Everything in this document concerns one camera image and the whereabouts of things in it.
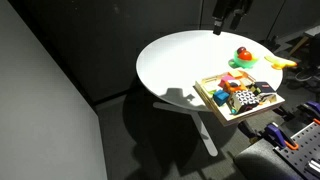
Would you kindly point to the orange toy fruit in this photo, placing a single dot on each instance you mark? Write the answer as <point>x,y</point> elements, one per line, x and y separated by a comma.
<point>277,67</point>

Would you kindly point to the white table base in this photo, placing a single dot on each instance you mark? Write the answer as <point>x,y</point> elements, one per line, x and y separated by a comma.
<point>204,131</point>

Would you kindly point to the black cube with red mark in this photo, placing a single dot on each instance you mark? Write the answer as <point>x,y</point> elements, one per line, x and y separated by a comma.
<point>264,87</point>

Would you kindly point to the grey printed cube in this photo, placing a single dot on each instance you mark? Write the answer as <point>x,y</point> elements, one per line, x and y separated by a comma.
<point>267,97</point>

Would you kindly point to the dark purple toy plum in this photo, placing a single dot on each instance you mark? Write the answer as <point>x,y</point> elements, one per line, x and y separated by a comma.
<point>240,49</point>

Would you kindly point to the wooden stick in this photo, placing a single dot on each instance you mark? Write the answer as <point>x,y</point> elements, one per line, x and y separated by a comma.
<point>297,45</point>

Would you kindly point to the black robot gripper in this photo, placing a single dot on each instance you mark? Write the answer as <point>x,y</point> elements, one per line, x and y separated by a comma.
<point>231,7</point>

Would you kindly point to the yellow toy banana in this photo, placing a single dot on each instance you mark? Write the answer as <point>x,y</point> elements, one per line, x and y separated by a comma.
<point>280,60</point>

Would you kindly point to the orange toy block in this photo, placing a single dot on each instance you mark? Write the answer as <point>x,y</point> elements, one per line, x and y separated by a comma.
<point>233,87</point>

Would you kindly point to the black perforated mounting board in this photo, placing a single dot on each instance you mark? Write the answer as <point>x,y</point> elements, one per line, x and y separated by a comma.
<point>301,151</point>

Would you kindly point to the pink toy block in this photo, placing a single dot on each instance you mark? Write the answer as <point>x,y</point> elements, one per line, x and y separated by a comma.
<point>225,80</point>

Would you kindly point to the yellow flat block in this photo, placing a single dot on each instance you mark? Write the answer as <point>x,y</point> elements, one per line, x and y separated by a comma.
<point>235,73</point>

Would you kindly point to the red toy fruit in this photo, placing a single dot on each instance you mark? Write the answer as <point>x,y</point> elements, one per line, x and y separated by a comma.
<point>245,55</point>

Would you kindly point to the grey padded seat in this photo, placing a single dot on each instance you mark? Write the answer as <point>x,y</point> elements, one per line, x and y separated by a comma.
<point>260,165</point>

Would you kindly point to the green plastic bowl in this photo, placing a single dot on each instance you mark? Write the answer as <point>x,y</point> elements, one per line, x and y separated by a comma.
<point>242,63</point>

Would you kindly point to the purple clamp with orange tip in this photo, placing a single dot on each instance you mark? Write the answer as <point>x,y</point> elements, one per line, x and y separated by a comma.
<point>278,135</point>
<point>311,108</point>

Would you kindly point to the black white patterned cube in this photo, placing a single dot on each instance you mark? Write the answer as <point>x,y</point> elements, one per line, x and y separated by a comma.
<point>245,100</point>

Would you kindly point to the wooden toy tray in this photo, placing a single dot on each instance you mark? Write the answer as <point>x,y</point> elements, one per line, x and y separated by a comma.
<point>230,118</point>

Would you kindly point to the blue cube block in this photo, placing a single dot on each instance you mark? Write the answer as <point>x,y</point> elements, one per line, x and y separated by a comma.
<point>220,97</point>

